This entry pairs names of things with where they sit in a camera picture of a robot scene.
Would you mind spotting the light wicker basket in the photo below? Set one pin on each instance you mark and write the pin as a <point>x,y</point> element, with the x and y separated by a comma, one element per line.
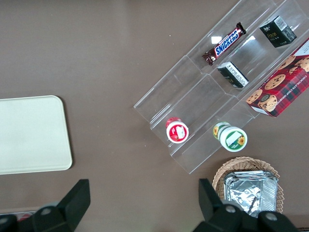
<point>241,164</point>

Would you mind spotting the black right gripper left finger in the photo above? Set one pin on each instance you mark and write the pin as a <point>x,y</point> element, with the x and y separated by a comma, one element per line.
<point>74,200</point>

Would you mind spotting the red strawberry yogurt cup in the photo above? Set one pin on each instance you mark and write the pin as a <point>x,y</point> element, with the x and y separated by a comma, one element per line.
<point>177,131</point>

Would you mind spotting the clear acrylic stepped display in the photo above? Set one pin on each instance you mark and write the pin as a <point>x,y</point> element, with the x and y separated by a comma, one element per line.
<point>190,96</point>

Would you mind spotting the Snickers chocolate bar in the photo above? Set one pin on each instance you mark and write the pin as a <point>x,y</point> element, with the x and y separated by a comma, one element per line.
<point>225,43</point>

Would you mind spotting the green sunflower yogurt cup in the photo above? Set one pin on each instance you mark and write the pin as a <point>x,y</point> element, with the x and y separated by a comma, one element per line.
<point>233,139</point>

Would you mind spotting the cream rectangular plastic tray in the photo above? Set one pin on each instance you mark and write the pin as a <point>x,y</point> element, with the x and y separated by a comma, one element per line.
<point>31,135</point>

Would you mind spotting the small black carton box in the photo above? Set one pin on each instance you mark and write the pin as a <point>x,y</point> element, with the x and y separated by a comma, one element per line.
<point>277,33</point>
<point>233,75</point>

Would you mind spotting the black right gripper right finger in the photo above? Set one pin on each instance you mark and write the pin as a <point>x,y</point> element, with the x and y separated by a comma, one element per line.
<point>212,210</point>

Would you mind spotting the red tartan cookie box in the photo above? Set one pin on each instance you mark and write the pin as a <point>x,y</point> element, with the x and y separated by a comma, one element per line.
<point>282,89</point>

